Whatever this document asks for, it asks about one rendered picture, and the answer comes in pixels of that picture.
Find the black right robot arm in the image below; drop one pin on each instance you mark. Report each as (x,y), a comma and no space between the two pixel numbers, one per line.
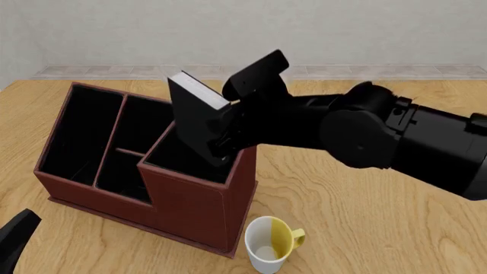
(380,134)

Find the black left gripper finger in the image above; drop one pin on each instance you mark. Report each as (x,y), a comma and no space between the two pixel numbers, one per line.
(15,239)

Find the red-brown desk caddy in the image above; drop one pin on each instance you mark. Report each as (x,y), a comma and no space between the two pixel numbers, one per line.
(190,205)

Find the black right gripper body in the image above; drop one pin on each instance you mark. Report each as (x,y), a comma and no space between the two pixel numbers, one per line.
(262,122)

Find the white and yellow mug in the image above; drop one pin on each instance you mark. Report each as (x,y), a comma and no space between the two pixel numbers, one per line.
(266,251)

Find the black book with white pages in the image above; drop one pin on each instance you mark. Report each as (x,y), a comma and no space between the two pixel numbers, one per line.
(190,114)

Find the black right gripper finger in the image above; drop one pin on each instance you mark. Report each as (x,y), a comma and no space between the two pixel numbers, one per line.
(223,134)

